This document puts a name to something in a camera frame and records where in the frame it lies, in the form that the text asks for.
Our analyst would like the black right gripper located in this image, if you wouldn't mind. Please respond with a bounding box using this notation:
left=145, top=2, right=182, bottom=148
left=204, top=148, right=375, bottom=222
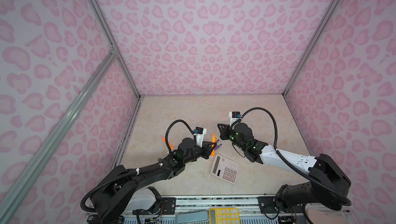
left=216, top=123, right=247, bottom=151

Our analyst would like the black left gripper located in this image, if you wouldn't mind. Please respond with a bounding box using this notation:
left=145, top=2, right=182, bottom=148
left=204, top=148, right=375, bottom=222
left=184, top=141, right=217, bottom=166

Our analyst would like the orange highlighter pen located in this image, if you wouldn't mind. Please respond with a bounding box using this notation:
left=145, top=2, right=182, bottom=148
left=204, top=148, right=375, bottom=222
left=161, top=136, right=174, bottom=150
left=210, top=133, right=217, bottom=157

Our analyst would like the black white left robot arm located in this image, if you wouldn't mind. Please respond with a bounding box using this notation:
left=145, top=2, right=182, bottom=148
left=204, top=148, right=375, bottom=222
left=80, top=138, right=217, bottom=224

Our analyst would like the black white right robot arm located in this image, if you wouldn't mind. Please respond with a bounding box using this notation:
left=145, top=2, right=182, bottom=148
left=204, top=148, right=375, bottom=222
left=217, top=123, right=352, bottom=212

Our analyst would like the pink white calculator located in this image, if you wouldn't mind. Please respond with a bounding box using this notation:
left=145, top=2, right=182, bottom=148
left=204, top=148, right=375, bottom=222
left=210, top=154, right=240, bottom=184

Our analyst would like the yellow calculator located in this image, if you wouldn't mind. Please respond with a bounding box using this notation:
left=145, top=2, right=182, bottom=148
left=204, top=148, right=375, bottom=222
left=208, top=207, right=241, bottom=224

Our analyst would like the grey blue case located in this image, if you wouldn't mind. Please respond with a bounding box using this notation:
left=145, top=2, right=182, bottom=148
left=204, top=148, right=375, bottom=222
left=175, top=211, right=209, bottom=224

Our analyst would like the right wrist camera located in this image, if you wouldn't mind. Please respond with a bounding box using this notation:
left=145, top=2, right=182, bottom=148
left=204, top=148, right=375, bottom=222
left=229, top=111, right=241, bottom=126

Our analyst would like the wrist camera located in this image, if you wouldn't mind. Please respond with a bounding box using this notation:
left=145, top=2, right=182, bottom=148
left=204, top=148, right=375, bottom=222
left=193, top=127, right=207, bottom=148
left=229, top=111, right=241, bottom=126

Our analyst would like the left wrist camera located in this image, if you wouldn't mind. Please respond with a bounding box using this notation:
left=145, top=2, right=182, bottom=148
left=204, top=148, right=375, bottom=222
left=193, top=127, right=207, bottom=148

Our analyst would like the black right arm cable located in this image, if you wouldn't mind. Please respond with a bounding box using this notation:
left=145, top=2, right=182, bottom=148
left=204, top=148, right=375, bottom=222
left=238, top=107, right=353, bottom=206

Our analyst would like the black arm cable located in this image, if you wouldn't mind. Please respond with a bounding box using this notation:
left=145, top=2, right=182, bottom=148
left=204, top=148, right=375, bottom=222
left=80, top=119, right=197, bottom=213
left=238, top=107, right=353, bottom=206

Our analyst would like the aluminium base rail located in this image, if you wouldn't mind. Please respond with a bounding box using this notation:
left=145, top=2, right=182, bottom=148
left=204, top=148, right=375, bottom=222
left=82, top=194, right=356, bottom=224

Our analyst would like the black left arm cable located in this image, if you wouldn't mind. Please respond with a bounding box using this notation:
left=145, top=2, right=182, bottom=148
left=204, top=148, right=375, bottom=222
left=80, top=119, right=197, bottom=213

